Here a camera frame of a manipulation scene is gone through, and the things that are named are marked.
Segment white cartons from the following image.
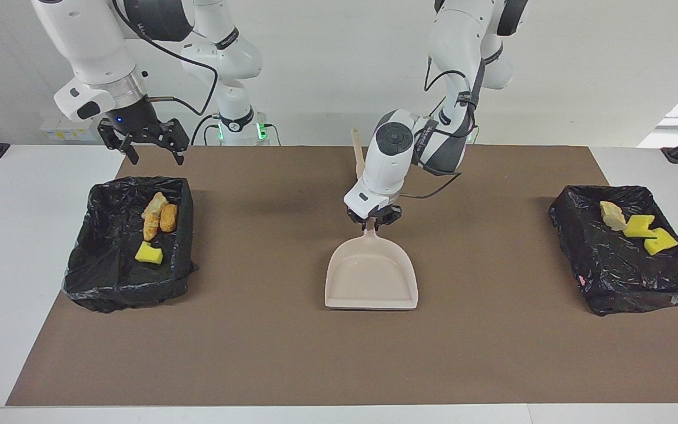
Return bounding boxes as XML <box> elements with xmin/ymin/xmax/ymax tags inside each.
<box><xmin>40</xmin><ymin>115</ymin><xmax>103</xmax><ymax>142</ymax></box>

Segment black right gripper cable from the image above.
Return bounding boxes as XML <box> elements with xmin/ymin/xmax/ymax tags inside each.
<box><xmin>112</xmin><ymin>0</ymin><xmax>220</xmax><ymax>117</ymax></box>

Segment black bag lined bin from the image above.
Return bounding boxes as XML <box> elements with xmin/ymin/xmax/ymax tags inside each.
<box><xmin>548</xmin><ymin>184</ymin><xmax>678</xmax><ymax>317</ymax></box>
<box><xmin>61</xmin><ymin>175</ymin><xmax>200</xmax><ymax>314</ymax></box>

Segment beige plastic dustpan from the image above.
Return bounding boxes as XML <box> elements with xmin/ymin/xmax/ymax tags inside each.
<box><xmin>324</xmin><ymin>226</ymin><xmax>419</xmax><ymax>311</ymax></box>

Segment brown table mat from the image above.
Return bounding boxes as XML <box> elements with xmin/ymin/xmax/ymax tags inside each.
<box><xmin>6</xmin><ymin>145</ymin><xmax>678</xmax><ymax>407</ymax></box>

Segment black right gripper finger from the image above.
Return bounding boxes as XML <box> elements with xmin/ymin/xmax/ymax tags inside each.
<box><xmin>159</xmin><ymin>118</ymin><xmax>191</xmax><ymax>166</ymax></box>
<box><xmin>97</xmin><ymin>120</ymin><xmax>140</xmax><ymax>166</ymax></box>

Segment notched yellow sponge piece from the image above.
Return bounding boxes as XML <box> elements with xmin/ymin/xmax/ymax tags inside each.
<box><xmin>623</xmin><ymin>214</ymin><xmax>657</xmax><ymax>239</ymax></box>

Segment yellow green sponge piece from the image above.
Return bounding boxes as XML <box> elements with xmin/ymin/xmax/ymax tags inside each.
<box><xmin>135</xmin><ymin>241</ymin><xmax>164</xmax><ymax>265</ymax></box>

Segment black base cable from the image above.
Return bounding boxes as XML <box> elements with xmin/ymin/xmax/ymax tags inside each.
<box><xmin>190</xmin><ymin>114</ymin><xmax>222</xmax><ymax>146</ymax></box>

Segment yellow sponge piece with hole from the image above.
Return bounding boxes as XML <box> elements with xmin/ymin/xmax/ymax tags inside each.
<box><xmin>644</xmin><ymin>227</ymin><xmax>678</xmax><ymax>257</ymax></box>

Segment beige hand brush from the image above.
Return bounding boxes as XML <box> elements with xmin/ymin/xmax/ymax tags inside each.
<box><xmin>351</xmin><ymin>128</ymin><xmax>367</xmax><ymax>181</ymax></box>

